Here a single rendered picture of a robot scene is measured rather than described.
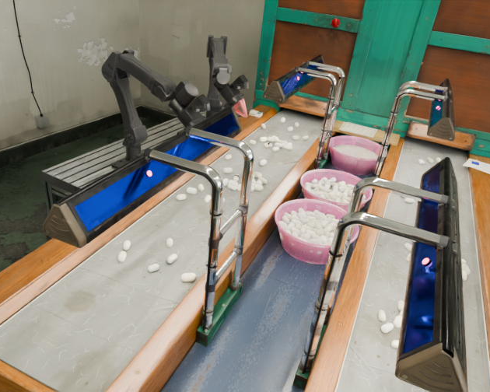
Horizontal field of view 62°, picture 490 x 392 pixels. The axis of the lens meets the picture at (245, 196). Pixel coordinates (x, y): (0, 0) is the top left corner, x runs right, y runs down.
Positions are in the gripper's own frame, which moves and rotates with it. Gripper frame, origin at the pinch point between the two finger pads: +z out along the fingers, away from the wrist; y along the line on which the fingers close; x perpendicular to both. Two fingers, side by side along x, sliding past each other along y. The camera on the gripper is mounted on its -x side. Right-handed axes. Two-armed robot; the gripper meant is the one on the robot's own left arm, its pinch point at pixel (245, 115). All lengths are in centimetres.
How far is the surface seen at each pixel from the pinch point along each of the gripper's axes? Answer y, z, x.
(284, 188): -38, 31, -14
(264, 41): 49, -26, -9
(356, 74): 49, 17, -37
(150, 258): -92, 18, 0
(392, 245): -49, 63, -38
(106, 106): 116, -95, 166
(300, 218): -48, 41, -18
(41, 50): 59, -134, 128
